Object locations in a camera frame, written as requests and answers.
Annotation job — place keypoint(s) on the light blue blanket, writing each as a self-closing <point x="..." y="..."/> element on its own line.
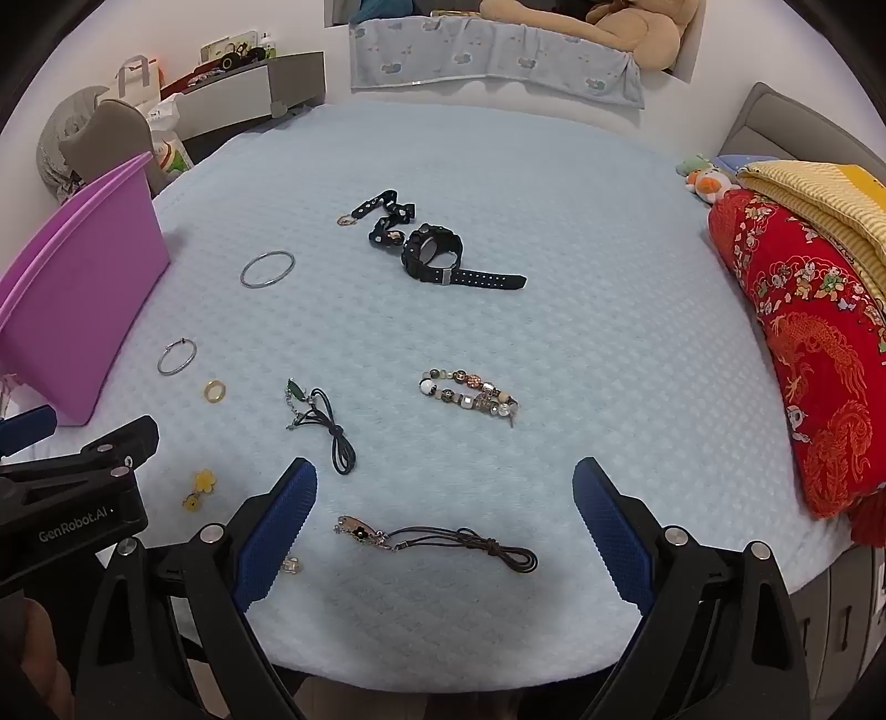
<point x="588" y="346"/>

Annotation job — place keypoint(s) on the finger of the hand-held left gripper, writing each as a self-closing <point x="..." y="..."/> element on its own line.
<point x="124" y="443"/>
<point x="28" y="424"/>

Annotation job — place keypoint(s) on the printed plastic bag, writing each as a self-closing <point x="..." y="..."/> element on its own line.
<point x="166" y="156"/>

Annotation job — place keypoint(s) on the large silver bangle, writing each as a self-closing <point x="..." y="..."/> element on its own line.
<point x="242" y="271"/>

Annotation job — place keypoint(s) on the cloth covered fan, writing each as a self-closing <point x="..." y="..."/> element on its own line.
<point x="62" y="131"/>

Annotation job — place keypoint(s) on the yellow flower earring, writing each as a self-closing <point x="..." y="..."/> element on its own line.
<point x="204" y="480"/>

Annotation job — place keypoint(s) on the grey chair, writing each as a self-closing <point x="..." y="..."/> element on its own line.
<point x="118" y="131"/>

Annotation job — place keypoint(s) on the purple plastic basin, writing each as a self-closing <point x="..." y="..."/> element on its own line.
<point x="76" y="291"/>

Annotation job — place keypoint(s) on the small green plush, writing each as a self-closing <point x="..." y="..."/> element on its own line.
<point x="692" y="165"/>

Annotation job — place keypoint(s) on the yellow striped blanket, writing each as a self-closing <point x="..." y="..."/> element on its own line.
<point x="817" y="187"/>

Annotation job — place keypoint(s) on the blue plush toy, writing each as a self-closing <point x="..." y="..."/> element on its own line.
<point x="377" y="7"/>

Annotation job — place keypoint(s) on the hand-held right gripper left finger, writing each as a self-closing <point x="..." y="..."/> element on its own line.
<point x="277" y="533"/>

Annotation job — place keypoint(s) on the small silver hoop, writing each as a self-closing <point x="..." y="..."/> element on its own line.
<point x="159" y="361"/>

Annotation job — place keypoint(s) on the white tote bag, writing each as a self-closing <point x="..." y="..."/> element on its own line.
<point x="138" y="86"/>

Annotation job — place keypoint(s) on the black wrist watch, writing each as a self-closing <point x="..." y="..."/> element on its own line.
<point x="484" y="278"/>

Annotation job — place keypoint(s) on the grey bed base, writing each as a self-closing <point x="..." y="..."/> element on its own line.
<point x="830" y="623"/>

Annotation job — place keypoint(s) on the grey headboard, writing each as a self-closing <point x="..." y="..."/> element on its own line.
<point x="768" y="118"/>

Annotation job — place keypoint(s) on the photo card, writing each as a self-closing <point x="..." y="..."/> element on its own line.
<point x="221" y="48"/>

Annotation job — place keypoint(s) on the red printed quilt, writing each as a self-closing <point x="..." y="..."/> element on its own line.
<point x="803" y="311"/>

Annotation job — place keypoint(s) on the white orange duck plush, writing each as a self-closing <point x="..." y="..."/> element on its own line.
<point x="709" y="183"/>

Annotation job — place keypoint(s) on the small blue pillow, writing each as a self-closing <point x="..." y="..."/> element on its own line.
<point x="734" y="163"/>

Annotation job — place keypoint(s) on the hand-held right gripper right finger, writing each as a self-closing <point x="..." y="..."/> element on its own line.
<point x="612" y="533"/>

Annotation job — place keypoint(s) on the person's left hand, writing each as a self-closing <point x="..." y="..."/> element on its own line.
<point x="41" y="658"/>

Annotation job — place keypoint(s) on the blue printed cloth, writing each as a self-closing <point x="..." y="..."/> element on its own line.
<point x="484" y="48"/>

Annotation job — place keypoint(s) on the brown teddy bear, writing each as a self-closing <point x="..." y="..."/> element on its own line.
<point x="644" y="34"/>

